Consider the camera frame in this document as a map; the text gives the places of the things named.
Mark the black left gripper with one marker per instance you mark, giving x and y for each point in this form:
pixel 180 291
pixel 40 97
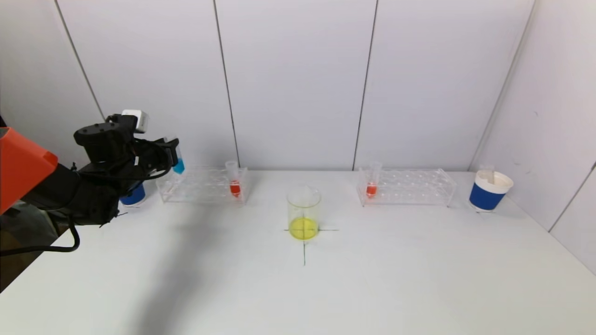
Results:
pixel 162 150

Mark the test tube with blue liquid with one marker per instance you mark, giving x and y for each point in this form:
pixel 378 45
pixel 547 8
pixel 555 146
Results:
pixel 179 165

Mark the test tube with yellow pigment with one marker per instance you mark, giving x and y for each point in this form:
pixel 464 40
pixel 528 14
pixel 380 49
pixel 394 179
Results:
pixel 487 174

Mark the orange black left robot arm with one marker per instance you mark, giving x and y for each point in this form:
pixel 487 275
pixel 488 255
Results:
pixel 28 172

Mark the clear acrylic test tube rack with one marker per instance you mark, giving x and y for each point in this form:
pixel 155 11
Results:
pixel 409 188
pixel 205 188

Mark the test tube with red liquid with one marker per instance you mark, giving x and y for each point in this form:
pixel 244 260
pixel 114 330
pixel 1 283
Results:
pixel 235 188
pixel 371 190

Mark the clear glass beaker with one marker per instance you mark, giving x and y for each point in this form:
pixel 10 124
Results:
pixel 303 228

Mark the blue white paper cup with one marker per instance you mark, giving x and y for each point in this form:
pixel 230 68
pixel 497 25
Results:
pixel 135 195
pixel 484 197

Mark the white grey wrist camera module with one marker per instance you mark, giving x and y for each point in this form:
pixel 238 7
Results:
pixel 138 120

